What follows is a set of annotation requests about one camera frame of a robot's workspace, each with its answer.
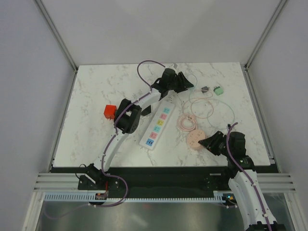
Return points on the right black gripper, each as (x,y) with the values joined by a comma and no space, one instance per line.
(211,143)

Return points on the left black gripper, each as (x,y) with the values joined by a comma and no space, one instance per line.
(184,85)

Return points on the small grey charger plug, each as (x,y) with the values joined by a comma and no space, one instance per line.
(205,89)

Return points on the light green cube plug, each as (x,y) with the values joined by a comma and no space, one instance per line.
(218,90)

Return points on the white power strip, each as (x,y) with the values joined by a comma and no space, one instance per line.
(157,125)

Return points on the red cube plug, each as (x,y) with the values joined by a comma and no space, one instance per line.
(110,111)

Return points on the black cube adapter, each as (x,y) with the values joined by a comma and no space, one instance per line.
(146,111)

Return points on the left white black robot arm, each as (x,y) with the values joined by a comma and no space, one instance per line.
(127,119)

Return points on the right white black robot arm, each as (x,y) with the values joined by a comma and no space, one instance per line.
(242,180)

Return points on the white slotted cable duct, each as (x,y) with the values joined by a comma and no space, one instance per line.
(104,197)

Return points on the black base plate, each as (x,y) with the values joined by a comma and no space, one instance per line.
(166,182)

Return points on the right aluminium frame post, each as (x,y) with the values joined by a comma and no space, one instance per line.
(266,31)

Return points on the aluminium frame post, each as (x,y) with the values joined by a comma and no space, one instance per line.
(51,25)
(266,31)

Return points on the left aluminium frame post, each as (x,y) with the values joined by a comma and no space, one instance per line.
(51,25)

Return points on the aluminium front rail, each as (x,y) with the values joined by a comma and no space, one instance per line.
(67,182)

